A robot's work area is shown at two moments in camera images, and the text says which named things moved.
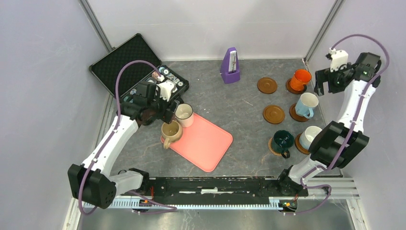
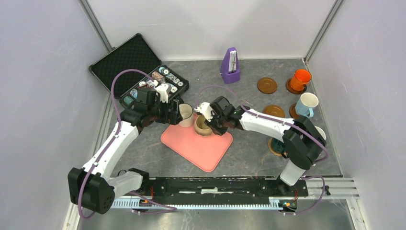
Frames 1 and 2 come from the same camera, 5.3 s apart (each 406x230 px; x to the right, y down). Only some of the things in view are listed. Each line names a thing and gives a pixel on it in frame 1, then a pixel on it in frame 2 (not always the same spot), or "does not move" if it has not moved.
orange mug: [300, 77] does not move
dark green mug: [282, 141] does not move
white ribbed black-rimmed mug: [184, 113] does not move
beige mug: [171, 132] -> [200, 127]
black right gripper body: [335, 84] -> [217, 123]
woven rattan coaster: [271, 149] does not move
